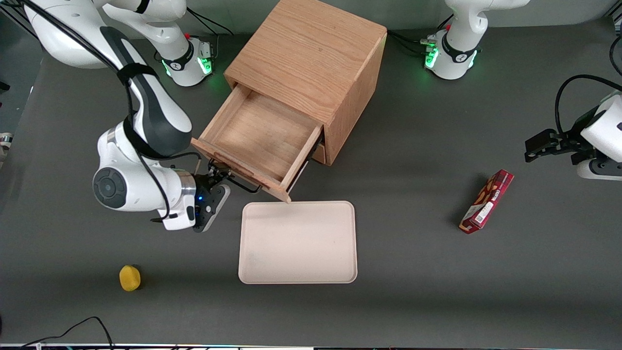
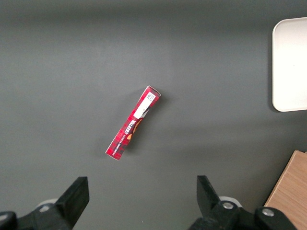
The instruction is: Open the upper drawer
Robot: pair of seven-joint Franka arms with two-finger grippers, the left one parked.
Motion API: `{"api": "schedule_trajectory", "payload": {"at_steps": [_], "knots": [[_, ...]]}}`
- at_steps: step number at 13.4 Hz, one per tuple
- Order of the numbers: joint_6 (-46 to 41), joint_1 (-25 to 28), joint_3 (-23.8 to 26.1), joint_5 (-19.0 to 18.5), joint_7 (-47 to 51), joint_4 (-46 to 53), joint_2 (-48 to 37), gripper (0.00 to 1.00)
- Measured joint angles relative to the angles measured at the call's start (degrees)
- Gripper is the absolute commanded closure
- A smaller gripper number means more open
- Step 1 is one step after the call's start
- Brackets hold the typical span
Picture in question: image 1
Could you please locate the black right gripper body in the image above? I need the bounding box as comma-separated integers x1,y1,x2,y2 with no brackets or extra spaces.
192,173,232,233

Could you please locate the wooden drawer with long handle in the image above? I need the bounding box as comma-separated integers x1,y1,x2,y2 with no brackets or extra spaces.
190,83,324,204

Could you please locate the beige plastic tray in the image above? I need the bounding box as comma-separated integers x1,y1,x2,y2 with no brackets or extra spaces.
238,201,358,285

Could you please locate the yellow lemon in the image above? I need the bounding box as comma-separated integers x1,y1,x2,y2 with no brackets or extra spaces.
119,265,141,292

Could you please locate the long black drawer handle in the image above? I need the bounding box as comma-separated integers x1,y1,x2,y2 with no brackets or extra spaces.
213,153,263,194

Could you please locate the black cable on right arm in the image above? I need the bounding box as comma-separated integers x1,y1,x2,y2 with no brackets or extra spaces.
21,0,202,223

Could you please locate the wooden drawer cabinet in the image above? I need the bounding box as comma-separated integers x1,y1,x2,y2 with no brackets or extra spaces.
224,0,389,167

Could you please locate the black cables right arm base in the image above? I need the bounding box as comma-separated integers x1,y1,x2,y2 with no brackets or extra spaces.
186,8,235,37

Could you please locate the black cables arm base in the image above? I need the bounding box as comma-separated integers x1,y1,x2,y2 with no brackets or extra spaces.
387,15,455,57
186,8,235,37

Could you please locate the red snack box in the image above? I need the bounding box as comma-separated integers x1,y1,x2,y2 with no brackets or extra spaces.
459,169,515,235

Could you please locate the black looped cable left arm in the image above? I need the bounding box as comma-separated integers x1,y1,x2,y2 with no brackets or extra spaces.
555,74,622,138

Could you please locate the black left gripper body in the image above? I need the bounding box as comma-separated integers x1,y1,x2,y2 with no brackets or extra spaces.
558,107,604,166

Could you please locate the black cable at picture edge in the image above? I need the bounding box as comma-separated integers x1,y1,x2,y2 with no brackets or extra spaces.
609,35,622,76

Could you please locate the black cable at table edge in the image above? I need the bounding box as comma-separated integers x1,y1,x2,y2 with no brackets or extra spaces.
20,316,115,349

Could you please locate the black cables left arm base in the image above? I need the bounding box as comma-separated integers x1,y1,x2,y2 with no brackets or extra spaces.
387,15,455,57

